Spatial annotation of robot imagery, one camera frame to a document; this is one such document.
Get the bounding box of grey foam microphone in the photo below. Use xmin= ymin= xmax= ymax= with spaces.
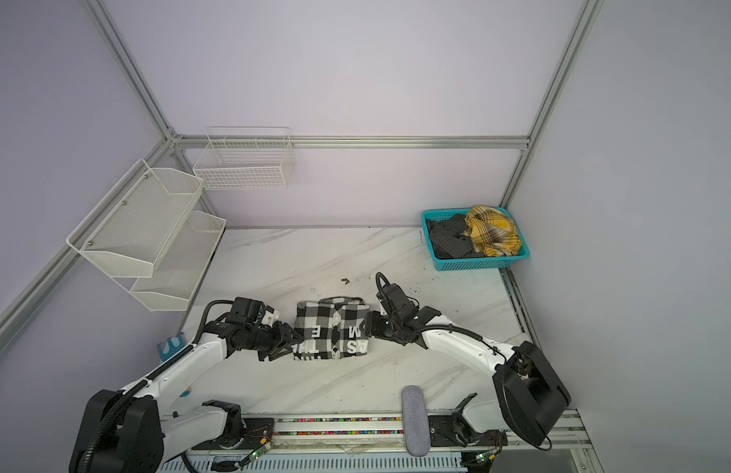
xmin=401 ymin=385 xmax=432 ymax=457

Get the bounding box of white mesh two-tier shelf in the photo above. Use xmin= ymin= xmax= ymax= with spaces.
xmin=66 ymin=160 xmax=225 ymax=313

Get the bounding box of teal plastic basket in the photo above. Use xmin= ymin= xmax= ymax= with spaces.
xmin=422 ymin=207 xmax=530 ymax=271

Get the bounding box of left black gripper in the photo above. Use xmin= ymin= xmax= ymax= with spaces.
xmin=245 ymin=320 xmax=303 ymax=363

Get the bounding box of dark grey striped shirt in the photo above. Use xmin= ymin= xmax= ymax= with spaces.
xmin=426 ymin=214 xmax=484 ymax=260

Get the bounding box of left black corrugated cable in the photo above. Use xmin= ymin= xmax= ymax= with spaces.
xmin=74 ymin=298 xmax=236 ymax=473

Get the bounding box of yellow plaid shirt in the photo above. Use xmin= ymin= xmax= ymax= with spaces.
xmin=465 ymin=206 xmax=523 ymax=257

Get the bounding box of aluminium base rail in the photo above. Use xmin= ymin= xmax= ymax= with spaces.
xmin=161 ymin=410 xmax=604 ymax=472

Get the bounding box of black white checkered shirt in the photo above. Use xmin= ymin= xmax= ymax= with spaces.
xmin=292 ymin=297 xmax=371 ymax=362

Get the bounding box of aluminium frame profile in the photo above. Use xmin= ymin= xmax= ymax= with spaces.
xmin=171 ymin=134 xmax=530 ymax=150

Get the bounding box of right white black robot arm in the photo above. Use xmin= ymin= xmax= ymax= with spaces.
xmin=363 ymin=272 xmax=571 ymax=451

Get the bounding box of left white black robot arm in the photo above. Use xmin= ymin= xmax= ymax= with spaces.
xmin=69 ymin=297 xmax=303 ymax=472

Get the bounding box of white wire wall basket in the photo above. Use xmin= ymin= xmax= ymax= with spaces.
xmin=193 ymin=126 xmax=294 ymax=191

